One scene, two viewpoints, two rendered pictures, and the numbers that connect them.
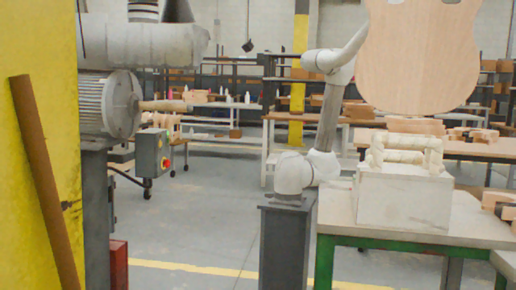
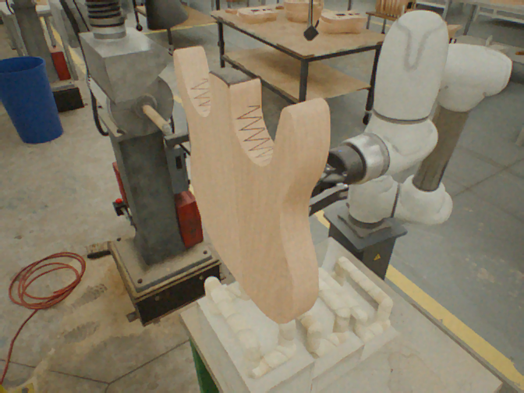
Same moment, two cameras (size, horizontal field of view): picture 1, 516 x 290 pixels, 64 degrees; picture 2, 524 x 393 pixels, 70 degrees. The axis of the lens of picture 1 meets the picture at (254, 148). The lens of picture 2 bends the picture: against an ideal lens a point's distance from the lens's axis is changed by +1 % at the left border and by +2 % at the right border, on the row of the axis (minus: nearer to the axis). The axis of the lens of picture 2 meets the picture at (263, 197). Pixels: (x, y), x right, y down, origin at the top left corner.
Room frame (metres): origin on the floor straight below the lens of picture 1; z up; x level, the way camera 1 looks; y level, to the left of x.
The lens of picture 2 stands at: (0.95, -0.84, 1.84)
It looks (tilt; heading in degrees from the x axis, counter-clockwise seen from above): 37 degrees down; 47
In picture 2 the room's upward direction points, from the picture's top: straight up
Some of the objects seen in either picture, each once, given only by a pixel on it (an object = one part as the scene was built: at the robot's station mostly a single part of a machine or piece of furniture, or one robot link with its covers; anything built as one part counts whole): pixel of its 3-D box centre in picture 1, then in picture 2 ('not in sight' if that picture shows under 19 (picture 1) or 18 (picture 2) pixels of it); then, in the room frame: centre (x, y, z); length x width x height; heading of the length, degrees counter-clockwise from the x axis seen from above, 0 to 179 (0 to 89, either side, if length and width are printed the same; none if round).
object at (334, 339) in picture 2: not in sight; (329, 342); (1.40, -0.59, 1.04); 0.11 x 0.03 x 0.03; 171
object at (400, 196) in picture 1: (399, 196); (252, 349); (1.26, -0.47, 1.02); 0.27 x 0.15 x 0.17; 81
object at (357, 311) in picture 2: not in sight; (340, 294); (1.53, -0.52, 1.04); 0.20 x 0.03 x 0.03; 80
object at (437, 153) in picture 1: (436, 159); (252, 358); (1.20, -0.54, 1.15); 0.03 x 0.03 x 0.09
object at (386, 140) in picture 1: (408, 142); (230, 311); (1.21, -0.46, 1.20); 0.20 x 0.03 x 0.03; 80
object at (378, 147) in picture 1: (377, 155); (214, 297); (1.23, -0.38, 1.15); 0.03 x 0.03 x 0.09
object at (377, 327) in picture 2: not in sight; (373, 330); (1.55, -0.62, 0.96); 0.11 x 0.03 x 0.03; 171
